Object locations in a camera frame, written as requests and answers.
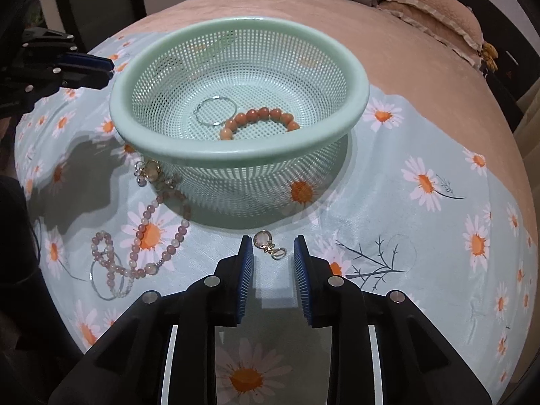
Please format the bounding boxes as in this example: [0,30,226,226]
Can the pink bead necklace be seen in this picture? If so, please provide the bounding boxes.
[89,189,193,298]

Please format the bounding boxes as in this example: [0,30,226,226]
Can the pearl earrings with hoop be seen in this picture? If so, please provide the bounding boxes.
[134,160,178,190]

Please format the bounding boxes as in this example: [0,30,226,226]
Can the brown plush toy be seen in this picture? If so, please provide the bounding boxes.
[481,42,499,72]

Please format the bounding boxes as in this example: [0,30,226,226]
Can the mint green plastic basket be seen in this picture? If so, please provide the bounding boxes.
[110,18,370,217]

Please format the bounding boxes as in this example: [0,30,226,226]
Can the orange bead bracelet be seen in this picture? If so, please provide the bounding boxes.
[219,106,301,142]

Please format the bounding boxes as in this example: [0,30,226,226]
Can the thin silver bangle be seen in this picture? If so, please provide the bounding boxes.
[89,251,127,302]

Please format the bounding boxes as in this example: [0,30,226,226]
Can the gold ring charm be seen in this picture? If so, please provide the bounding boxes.
[253,229,287,261]

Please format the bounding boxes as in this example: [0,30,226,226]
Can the upper tan ruffled pillow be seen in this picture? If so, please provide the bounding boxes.
[379,0,483,51]

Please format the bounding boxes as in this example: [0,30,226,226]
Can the daisy print light blue cloth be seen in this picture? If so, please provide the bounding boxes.
[15,18,538,404]

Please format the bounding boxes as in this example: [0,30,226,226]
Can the tan bedspread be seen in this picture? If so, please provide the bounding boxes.
[109,0,539,237]

